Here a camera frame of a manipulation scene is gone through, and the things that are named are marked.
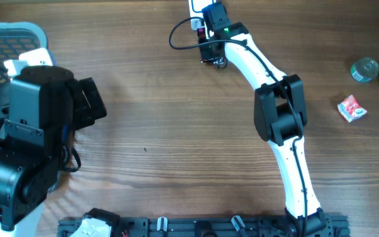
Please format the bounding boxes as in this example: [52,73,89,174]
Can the red snack packet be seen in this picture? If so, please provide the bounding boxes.
[338,95,367,122]

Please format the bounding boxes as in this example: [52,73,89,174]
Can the silver tin can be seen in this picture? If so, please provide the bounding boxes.
[350,57,379,83]

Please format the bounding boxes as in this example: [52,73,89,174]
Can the black hex wrench packet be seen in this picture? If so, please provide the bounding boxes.
[197,28,206,38]

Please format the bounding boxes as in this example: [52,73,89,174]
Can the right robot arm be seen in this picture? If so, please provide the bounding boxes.
[189,1,326,236]

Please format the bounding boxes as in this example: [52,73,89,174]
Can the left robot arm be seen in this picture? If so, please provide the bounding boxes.
[0,66,107,236]

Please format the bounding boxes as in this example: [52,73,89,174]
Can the white barcode scanner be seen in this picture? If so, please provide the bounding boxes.
[188,0,216,31]

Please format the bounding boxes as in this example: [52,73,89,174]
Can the black right camera cable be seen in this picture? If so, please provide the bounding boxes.
[168,16,309,231]

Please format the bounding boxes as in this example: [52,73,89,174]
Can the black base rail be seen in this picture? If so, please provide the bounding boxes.
[57,215,351,237]

